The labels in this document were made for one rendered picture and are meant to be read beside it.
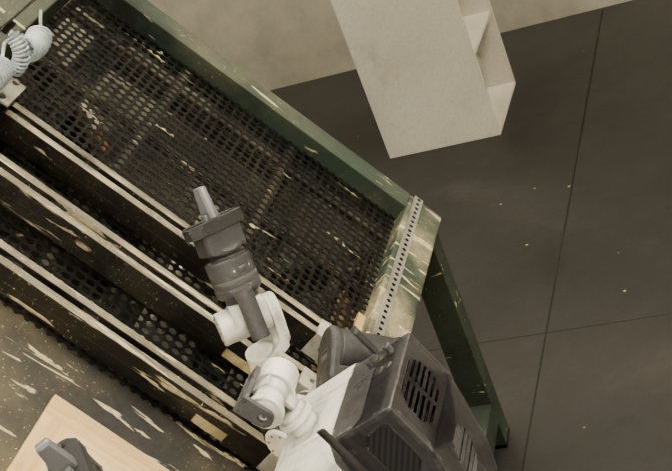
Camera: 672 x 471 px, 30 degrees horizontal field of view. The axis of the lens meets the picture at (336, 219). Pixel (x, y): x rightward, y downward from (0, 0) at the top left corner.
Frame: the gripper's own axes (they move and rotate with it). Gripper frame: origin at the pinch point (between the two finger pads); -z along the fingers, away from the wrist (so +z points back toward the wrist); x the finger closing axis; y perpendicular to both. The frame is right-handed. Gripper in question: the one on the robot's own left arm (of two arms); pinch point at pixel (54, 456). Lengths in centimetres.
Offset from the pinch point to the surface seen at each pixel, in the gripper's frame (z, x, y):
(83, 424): 42, 57, -8
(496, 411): 194, 131, 67
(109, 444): 47, 54, -6
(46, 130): 21, 127, 17
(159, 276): 50, 94, 18
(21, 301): 27, 83, -5
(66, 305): 31, 78, 2
